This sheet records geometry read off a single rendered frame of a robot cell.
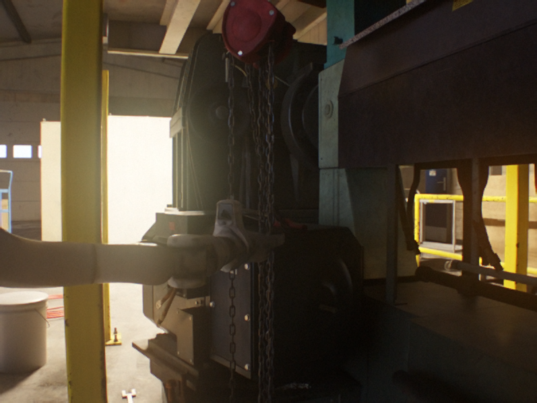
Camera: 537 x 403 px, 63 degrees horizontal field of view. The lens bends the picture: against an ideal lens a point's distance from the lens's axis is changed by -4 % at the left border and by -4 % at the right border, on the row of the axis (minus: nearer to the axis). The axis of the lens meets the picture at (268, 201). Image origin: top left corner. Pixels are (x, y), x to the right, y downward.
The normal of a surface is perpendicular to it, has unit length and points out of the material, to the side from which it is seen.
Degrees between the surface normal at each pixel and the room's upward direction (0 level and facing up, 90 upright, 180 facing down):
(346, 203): 90
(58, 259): 71
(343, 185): 90
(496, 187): 78
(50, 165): 90
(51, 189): 90
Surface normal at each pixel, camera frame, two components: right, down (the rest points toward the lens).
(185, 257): 0.07, 0.04
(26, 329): 0.67, 0.07
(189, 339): -0.78, 0.02
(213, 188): 0.33, 0.03
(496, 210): -0.90, -0.20
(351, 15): -0.95, 0.01
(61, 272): 0.52, 0.19
